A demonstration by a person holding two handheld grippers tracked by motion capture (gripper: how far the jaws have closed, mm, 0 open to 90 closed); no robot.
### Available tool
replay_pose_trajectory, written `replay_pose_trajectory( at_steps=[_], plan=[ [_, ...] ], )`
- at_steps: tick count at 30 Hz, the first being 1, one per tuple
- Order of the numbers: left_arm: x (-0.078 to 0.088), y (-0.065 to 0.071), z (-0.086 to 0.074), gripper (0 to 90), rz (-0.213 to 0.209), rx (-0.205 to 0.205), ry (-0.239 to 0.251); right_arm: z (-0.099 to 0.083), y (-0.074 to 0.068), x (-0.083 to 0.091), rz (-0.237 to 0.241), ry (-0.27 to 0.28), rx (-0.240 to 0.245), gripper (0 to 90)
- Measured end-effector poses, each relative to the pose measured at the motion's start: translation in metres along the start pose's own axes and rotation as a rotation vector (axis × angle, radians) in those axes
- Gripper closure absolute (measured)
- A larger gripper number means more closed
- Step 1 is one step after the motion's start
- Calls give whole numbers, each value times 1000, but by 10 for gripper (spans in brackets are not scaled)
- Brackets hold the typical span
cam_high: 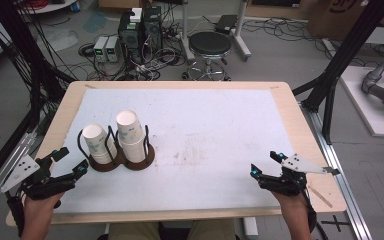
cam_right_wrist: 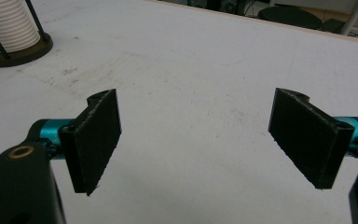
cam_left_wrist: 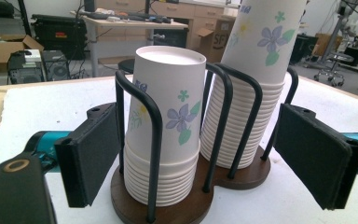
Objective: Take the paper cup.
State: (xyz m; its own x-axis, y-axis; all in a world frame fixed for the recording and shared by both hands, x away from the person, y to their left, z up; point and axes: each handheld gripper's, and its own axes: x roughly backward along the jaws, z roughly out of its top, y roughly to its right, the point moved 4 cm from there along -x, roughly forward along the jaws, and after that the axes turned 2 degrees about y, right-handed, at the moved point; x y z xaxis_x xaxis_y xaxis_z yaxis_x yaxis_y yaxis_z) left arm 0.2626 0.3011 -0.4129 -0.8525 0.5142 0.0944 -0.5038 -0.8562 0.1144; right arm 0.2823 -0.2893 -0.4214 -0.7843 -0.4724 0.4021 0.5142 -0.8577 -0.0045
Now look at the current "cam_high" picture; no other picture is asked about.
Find short stack of paper cups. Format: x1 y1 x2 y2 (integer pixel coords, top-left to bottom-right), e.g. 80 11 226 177
81 123 118 165

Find black round stool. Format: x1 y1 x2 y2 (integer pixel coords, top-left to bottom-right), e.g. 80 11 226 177
181 31 233 82

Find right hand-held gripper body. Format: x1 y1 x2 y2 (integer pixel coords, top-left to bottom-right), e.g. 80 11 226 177
258 152 341 197

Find thin wooden stick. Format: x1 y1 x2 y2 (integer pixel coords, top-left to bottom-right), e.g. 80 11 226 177
307 185 334 209

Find white table leg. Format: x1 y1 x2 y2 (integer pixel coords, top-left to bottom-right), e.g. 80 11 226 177
242 216 260 240

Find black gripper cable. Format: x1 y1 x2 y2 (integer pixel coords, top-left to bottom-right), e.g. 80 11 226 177
5 191 27 238
302 194 329 240

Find white base board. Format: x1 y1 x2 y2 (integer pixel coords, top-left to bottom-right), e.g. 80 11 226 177
339 65 384 139

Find white table mat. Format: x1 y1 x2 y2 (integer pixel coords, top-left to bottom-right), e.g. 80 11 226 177
50 87 296 215

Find flat black device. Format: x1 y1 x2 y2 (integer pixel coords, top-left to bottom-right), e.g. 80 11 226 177
214 14 239 35

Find small white box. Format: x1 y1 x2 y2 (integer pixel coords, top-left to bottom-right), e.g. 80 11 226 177
129 7 144 24

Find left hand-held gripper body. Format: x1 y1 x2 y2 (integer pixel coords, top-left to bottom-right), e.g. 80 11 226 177
0 153 81 201

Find brown cup holder black rods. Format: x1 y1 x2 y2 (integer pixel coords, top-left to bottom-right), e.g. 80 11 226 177
76 124 156 173

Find person's left hand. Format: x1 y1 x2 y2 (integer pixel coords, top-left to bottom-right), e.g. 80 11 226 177
21 191 65 219

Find aluminium floor rail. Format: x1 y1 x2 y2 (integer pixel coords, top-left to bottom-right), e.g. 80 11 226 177
300 102 374 240
0 131 38 223

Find person's legs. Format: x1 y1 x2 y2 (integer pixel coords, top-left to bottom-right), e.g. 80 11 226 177
107 219 237 240

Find grey power supply unit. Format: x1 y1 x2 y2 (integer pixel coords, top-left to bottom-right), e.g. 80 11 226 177
92 35 110 63
105 35 120 64

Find cardboard box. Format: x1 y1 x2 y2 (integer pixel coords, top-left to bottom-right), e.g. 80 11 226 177
305 0 384 42

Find tangle of floor cables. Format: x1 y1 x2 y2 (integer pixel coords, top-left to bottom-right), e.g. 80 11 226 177
77 33 188 82

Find white metal stand frame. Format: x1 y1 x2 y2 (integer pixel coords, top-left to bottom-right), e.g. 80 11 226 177
179 0 253 64

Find person's right hand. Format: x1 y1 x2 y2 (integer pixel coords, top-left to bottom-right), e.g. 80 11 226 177
271 190 312 217

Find black computer tower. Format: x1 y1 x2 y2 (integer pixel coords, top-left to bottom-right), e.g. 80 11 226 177
142 5 163 56
117 11 145 65

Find black metal frame post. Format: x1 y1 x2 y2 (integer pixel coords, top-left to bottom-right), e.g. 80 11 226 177
292 0 384 145
0 0 78 134

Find tall stack of paper cups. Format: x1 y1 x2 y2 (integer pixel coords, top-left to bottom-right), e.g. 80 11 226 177
115 109 147 164

